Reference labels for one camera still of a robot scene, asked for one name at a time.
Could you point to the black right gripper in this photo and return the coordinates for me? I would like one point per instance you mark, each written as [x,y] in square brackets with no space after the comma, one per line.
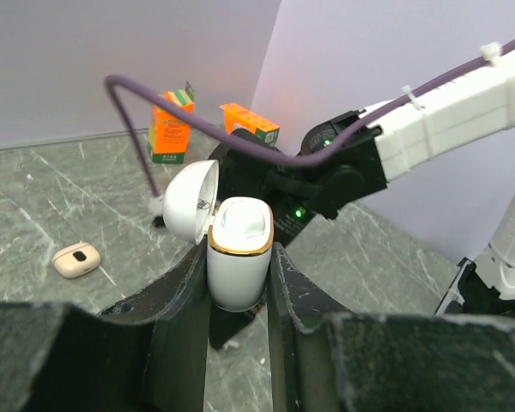
[295,195]

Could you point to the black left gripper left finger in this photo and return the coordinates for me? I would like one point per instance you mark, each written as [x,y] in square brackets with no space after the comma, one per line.
[144,353]

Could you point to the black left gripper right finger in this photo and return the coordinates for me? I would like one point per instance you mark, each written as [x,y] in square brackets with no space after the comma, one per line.
[324,357]

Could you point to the white earbud charging case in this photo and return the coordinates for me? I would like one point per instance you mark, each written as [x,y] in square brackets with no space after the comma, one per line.
[238,234]

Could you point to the beige earbud charging case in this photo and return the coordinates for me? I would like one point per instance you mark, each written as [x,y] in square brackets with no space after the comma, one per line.
[76,260]

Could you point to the white earbud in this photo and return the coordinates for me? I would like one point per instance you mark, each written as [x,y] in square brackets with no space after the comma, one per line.
[230,344]

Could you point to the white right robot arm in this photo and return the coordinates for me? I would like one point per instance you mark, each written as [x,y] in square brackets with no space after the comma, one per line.
[464,108]

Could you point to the orange box back right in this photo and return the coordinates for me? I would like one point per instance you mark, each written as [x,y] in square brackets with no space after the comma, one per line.
[236,117]

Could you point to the orange sponge pack back middle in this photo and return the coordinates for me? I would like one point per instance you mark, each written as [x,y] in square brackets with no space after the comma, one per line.
[168,136]

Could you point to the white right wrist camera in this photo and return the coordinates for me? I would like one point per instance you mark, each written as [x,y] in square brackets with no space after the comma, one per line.
[155,208]

